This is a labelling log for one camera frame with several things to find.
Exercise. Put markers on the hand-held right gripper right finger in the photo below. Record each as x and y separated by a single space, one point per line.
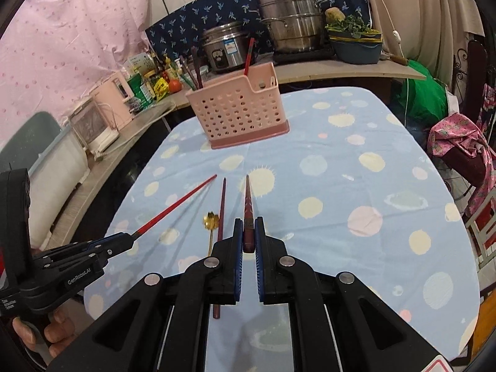
259 275

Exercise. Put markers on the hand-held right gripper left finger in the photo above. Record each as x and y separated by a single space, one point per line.
238 271

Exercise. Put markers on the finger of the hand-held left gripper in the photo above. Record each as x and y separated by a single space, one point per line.
100 242
120 250

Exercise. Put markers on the gold flower spoon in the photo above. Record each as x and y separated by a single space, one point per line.
210 221

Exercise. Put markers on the dark maroon chopstick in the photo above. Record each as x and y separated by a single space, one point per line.
221 209
248 209

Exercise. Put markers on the red chopstick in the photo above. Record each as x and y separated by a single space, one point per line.
248 58
174 209

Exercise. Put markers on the pink perforated utensil basket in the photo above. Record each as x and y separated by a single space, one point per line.
240 112

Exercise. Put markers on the green chopstick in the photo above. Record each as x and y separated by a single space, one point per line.
186 73

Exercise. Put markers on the dark brown chopstick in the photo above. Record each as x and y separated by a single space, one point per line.
199 73

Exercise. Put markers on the person's left hand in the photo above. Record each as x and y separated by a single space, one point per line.
54 333

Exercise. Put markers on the grey-green plastic lid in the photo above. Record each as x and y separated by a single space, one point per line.
31 139

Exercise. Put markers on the blue planet print tablecloth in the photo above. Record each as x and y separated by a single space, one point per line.
329 201

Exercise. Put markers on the pink kitchen appliance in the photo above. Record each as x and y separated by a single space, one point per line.
110 100

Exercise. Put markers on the green labelled can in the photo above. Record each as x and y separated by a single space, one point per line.
141 91

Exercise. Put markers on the yellow snack packet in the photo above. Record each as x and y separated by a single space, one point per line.
160 87

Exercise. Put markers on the red tomato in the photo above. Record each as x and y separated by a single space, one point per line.
174 85

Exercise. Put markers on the pink dotted curtain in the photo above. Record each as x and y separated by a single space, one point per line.
58 46

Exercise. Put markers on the yellow liquid bottle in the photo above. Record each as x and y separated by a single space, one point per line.
170 70

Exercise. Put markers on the dark sauce bottle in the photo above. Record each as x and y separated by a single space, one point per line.
157 64

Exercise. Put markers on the steel rice cooker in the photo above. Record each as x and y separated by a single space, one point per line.
223 50

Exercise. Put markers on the black induction cooker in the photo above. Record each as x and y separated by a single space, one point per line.
310 57

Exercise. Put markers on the green plastic bag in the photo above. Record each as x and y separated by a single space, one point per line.
422 97

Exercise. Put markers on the blue plastic basin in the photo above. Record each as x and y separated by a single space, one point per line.
354 52

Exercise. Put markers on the pink printed cloth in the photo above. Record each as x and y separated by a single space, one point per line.
457 135

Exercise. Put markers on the stacked steel steamer pot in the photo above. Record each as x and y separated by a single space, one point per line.
290 19

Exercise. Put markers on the green leafy vegetables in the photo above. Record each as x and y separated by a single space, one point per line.
352 25

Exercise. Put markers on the navy leaf print cloth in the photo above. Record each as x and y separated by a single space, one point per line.
232 0

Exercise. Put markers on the beige lumpy sponge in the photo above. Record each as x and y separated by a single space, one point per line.
335 14

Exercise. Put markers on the dark wooden chair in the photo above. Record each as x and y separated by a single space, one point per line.
474 62

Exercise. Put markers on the beige curtain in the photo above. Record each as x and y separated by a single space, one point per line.
426 7

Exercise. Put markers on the white metal chair frame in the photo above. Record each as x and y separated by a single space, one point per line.
484 236

